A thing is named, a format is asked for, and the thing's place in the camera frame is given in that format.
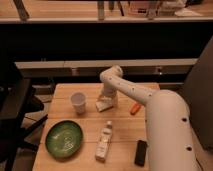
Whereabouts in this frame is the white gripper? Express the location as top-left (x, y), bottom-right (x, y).
top-left (97, 91), bottom-right (118, 107)

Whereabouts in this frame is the white sponge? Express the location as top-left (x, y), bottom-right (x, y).
top-left (96, 101), bottom-right (113, 112)

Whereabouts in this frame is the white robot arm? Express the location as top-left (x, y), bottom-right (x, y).
top-left (100, 65), bottom-right (198, 171)

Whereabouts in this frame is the white ceramic cup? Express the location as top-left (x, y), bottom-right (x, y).
top-left (71, 92), bottom-right (86, 114)

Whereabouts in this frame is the orange carrot toy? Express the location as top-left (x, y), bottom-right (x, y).
top-left (130, 103), bottom-right (141, 115)

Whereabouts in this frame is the white plastic bottle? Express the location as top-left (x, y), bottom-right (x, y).
top-left (95, 121), bottom-right (113, 162)

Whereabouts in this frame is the green plate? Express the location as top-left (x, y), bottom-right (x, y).
top-left (45, 120), bottom-right (83, 159)

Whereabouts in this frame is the black rectangular device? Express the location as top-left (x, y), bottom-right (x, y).
top-left (134, 140), bottom-right (147, 167)

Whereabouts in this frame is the dark side furniture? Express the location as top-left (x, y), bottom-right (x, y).
top-left (0, 60), bottom-right (47, 171)

